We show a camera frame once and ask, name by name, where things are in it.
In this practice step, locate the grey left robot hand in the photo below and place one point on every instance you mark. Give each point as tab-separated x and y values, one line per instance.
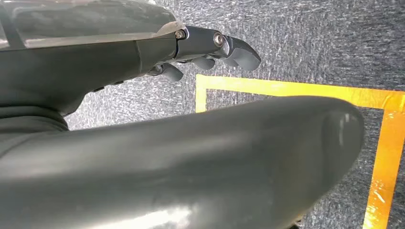
189	164

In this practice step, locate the yellow floor marking tape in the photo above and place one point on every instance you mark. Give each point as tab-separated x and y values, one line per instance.
284	88

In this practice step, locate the ribbed grey left arm sleeve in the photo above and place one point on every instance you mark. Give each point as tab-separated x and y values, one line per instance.
25	124

